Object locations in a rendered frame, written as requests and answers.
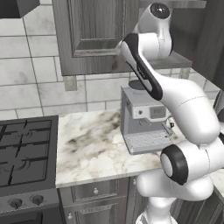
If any narrow grey base cabinet door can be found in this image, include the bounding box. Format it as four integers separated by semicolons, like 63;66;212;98
127;174;151;224

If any grey tall cabinet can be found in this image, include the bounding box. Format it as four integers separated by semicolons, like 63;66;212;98
171;0;224;91

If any grey coffee machine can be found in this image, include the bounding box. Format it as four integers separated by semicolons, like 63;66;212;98
120;80;182;156

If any grey drawer front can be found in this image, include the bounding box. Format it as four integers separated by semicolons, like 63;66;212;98
59;178;130;206

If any black gas hob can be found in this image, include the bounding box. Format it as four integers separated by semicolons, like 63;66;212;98
0;115;60;197

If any black oven knob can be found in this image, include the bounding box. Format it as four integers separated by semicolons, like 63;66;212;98
31;194;45;206
8;197;24;209

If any grey oven front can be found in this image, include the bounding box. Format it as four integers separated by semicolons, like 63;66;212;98
0;187;65;224

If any dark extractor hood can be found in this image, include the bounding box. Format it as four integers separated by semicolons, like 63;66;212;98
0;0;41;19

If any grey wood wall cabinet door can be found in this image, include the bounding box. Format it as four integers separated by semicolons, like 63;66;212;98
52;0;142;77

